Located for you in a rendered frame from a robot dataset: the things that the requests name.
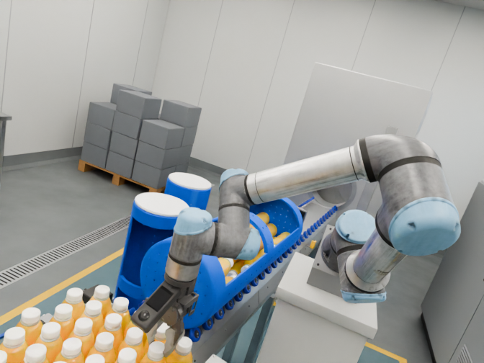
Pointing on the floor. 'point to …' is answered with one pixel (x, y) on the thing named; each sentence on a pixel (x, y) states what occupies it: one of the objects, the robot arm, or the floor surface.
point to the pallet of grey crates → (139, 137)
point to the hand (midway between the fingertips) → (157, 348)
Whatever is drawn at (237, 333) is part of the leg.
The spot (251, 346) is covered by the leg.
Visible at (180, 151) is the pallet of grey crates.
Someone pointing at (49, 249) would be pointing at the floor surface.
